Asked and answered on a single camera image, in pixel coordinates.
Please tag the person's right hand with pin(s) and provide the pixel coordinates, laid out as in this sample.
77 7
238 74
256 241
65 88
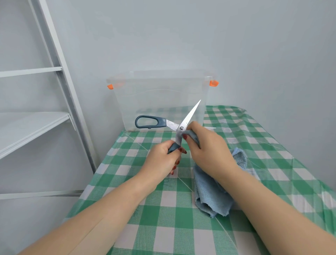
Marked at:
212 152

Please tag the clear plastic storage box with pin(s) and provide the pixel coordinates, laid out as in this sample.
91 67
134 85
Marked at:
141 99

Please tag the green white checkered tablecloth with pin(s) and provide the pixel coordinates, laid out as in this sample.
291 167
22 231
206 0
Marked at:
173 223

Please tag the person's right forearm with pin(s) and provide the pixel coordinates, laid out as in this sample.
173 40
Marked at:
283 220

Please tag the blue microfibre cloth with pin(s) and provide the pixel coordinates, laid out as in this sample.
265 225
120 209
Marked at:
212 197

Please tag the white metal shelf rack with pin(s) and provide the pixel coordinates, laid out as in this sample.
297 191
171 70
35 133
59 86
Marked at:
26 128

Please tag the person's left hand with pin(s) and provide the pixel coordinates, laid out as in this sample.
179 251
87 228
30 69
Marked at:
160 163

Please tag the person's left forearm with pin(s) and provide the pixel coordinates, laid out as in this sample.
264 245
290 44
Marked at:
84 226

